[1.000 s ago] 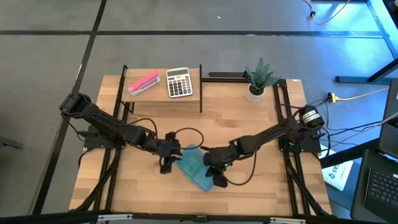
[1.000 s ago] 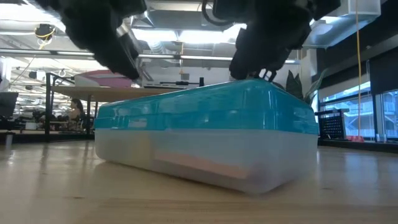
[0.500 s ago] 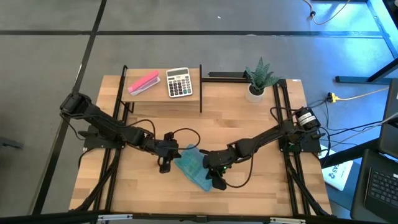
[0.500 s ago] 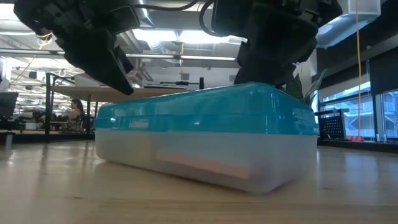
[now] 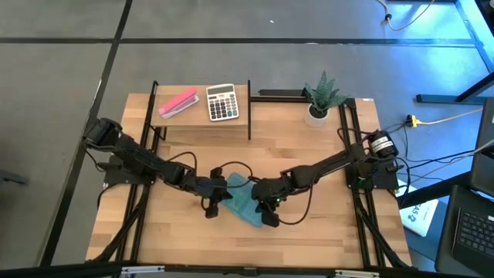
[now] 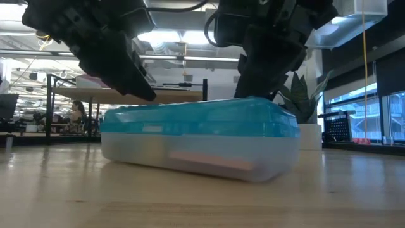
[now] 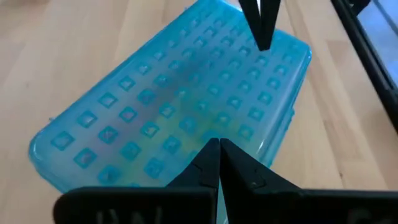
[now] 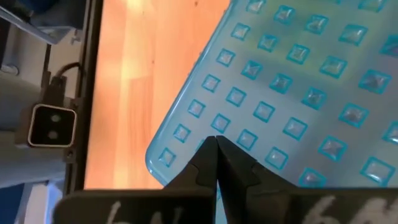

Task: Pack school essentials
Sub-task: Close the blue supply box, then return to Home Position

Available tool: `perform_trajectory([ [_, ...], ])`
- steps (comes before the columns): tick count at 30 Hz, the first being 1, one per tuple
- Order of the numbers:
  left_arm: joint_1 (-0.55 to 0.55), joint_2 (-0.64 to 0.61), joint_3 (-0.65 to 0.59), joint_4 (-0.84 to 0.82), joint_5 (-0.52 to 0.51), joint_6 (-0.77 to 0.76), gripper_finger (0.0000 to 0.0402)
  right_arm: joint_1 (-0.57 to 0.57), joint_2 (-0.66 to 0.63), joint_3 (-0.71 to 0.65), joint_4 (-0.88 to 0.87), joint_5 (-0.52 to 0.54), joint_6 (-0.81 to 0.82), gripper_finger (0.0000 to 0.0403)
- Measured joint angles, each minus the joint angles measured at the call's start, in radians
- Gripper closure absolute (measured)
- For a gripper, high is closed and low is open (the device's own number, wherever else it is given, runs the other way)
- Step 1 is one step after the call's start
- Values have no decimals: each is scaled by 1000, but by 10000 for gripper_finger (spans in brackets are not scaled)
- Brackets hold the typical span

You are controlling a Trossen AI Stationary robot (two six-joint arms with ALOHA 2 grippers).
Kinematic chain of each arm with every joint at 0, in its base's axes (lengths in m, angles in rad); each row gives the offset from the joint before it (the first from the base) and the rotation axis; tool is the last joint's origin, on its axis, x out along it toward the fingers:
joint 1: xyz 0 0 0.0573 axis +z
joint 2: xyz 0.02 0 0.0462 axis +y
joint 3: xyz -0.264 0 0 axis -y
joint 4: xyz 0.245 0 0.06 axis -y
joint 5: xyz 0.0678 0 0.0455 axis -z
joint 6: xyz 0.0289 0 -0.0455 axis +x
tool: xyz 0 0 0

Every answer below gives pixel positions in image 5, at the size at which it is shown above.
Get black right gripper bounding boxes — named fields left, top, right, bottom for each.
left=250, top=175, right=290, bottom=229

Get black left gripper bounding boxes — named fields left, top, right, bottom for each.
left=195, top=166, right=235, bottom=220

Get clear pencil case teal lid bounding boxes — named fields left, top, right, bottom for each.
left=220, top=171, right=266, bottom=229

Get wooden desk shelf black legs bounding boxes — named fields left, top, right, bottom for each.
left=148, top=80, right=252, bottom=142

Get white desk calculator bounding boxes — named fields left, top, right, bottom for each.
left=205, top=83, right=240, bottom=122

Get potted snake plant white pot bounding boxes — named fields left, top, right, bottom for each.
left=303, top=70, right=350, bottom=128

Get pink stapler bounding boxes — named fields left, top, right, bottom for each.
left=157, top=86, right=201, bottom=120

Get white box blue print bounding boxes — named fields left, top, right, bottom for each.
left=398, top=179, right=440, bottom=238

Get dark floor stand foot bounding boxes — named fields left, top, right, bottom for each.
left=0, top=168, right=30, bottom=186

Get black laptop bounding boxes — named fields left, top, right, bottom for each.
left=435, top=184, right=494, bottom=277

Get dark monitor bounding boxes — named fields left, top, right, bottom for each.
left=469, top=97, right=494, bottom=198

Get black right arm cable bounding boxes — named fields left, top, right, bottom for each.
left=277, top=181, right=314, bottom=226

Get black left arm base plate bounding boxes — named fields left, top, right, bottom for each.
left=96, top=154, right=157, bottom=185

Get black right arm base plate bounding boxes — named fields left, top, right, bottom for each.
left=345, top=152, right=401, bottom=190

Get yellow extension cord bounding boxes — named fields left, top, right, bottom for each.
left=404, top=108, right=484, bottom=128

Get black aluminium table frame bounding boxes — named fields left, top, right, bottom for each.
left=0, top=79, right=494, bottom=278

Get grey floor cable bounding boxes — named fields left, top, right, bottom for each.
left=418, top=139, right=494, bottom=179

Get black desk leg frame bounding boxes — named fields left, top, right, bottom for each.
left=415, top=0, right=494, bottom=105

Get tan floor cable black plug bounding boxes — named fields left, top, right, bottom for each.
left=376, top=0, right=436, bottom=32

